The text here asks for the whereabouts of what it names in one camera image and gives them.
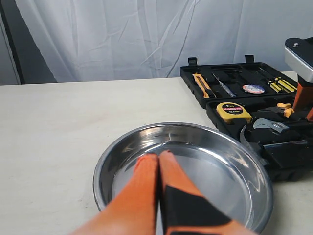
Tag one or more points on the electrical tape roll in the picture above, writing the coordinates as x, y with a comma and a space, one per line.
253, 89

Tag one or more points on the dark vertical post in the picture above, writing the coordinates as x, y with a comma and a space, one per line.
29, 62

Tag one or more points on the clear tester screwdriver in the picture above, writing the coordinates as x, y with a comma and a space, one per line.
224, 86

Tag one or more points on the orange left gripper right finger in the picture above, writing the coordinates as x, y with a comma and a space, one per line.
304, 96

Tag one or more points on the yellow utility knife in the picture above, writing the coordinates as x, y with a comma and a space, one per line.
200, 81

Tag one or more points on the yellow tape measure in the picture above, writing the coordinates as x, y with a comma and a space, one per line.
229, 111

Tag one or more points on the black plastic tool case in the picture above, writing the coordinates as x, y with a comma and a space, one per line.
253, 103

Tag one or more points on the white backdrop curtain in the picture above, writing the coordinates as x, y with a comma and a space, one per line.
93, 40

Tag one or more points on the yellow black screwdriver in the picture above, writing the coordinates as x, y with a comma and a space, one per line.
269, 79
283, 85

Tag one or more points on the adjustable wrench black handle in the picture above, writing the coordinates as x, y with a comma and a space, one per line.
281, 127

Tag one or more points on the round steel tray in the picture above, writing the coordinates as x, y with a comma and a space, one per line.
227, 173

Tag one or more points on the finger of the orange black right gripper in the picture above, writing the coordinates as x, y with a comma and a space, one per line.
185, 210

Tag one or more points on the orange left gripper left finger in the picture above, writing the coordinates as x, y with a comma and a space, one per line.
134, 210

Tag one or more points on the orange handled pliers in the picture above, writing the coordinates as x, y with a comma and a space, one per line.
285, 110

